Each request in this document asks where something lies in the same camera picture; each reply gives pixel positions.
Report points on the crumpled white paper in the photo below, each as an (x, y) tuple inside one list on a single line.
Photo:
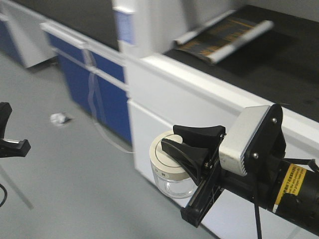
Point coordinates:
[(59, 119)]

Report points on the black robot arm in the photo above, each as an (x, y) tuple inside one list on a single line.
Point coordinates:
[(287, 187)]

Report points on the glass jar with white lid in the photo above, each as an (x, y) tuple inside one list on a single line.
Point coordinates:
[(170, 178)]

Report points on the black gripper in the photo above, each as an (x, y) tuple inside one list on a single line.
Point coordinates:
[(192, 156)]

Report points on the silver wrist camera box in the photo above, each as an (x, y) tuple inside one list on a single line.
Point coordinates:
[(234, 145)]

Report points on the white base cabinet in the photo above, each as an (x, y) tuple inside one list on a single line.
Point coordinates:
[(164, 92)]

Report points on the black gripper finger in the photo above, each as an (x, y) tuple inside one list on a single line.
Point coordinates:
[(14, 148), (5, 112)]

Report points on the rolled white paper poster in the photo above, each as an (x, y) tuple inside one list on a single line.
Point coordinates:
[(221, 36)]

